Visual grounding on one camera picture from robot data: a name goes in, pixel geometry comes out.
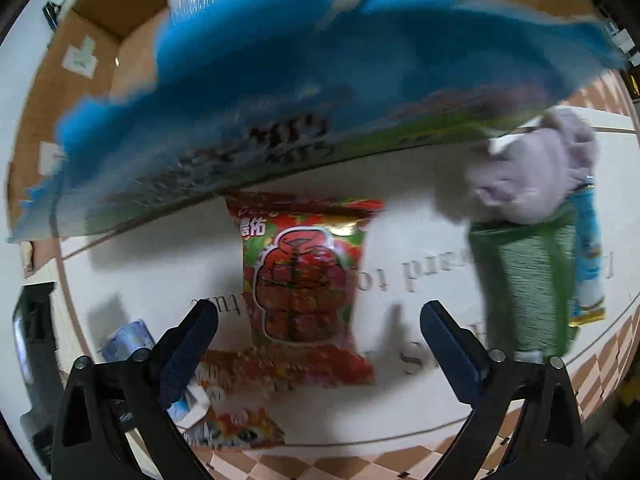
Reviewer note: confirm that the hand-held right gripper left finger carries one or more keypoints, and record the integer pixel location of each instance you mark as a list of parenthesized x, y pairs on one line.
[(184, 350)]

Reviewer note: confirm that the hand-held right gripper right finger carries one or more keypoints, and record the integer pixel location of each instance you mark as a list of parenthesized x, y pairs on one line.
[(452, 347)]

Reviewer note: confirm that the red snack bag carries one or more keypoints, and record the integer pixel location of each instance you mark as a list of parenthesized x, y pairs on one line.
[(302, 287)]

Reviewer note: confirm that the cardboard box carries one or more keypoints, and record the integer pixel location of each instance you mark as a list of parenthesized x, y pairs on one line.
[(90, 100)]

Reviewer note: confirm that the blue snack bag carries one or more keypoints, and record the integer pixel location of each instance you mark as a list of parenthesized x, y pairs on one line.
[(300, 80)]

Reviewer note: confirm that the small blue white packet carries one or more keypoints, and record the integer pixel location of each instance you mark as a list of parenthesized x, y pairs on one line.
[(127, 340)]

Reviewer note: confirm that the orange snack bag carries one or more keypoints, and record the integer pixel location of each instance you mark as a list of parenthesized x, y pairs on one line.
[(235, 405)]

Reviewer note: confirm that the green knitted cloth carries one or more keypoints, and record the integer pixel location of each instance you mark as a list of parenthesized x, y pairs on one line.
[(525, 280)]

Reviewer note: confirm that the light blue snack packet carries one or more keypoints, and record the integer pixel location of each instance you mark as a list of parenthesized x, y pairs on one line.
[(589, 255)]

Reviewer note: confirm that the lilac plush toy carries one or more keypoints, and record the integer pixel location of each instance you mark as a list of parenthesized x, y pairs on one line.
[(537, 165)]

